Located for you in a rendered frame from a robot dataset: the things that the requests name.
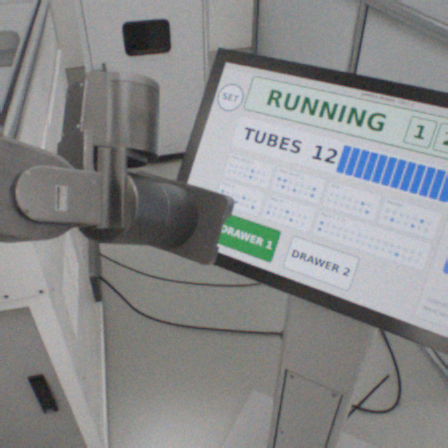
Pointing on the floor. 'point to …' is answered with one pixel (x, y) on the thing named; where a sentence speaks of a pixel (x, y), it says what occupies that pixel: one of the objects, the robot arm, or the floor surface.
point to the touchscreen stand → (309, 383)
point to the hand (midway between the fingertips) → (209, 222)
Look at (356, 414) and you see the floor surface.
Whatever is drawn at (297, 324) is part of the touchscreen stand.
